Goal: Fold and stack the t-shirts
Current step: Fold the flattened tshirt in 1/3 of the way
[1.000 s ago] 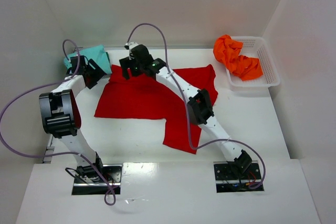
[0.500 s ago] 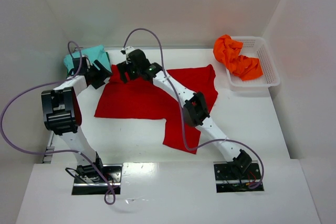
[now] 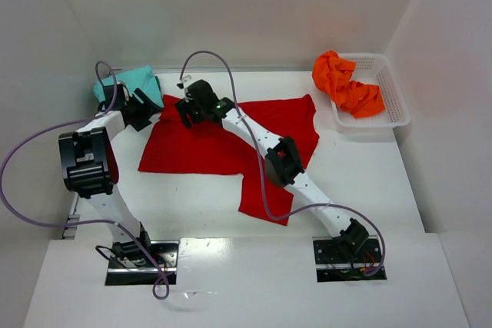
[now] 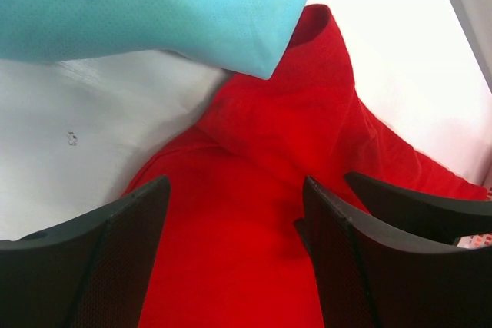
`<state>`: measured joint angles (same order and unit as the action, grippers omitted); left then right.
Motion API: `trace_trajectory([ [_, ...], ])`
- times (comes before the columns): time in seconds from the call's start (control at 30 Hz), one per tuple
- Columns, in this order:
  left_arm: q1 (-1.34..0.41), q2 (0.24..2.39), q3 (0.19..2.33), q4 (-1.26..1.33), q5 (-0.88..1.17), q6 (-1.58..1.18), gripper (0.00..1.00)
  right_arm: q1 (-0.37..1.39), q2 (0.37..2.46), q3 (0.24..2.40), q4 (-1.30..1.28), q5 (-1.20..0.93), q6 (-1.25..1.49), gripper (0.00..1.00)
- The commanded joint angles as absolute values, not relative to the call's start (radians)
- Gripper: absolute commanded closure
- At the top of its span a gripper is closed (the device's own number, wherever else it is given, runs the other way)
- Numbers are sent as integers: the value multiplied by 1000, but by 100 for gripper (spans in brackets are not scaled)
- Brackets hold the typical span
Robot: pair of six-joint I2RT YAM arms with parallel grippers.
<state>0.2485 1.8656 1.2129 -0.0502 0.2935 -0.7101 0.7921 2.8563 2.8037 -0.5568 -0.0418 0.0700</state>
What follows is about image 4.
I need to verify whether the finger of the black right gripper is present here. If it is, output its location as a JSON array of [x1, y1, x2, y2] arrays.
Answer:
[[344, 172, 491, 244]]

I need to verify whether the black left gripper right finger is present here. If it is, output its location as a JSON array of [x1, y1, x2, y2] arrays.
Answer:
[[295, 177, 491, 327]]

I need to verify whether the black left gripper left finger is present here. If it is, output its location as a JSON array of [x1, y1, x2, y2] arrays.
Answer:
[[1, 177, 171, 327]]

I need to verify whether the red t shirt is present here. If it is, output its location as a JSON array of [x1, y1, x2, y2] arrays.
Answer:
[[128, 5, 486, 327]]

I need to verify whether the folded turquoise t shirt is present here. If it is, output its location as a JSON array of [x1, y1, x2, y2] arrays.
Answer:
[[1, 0, 307, 79]]

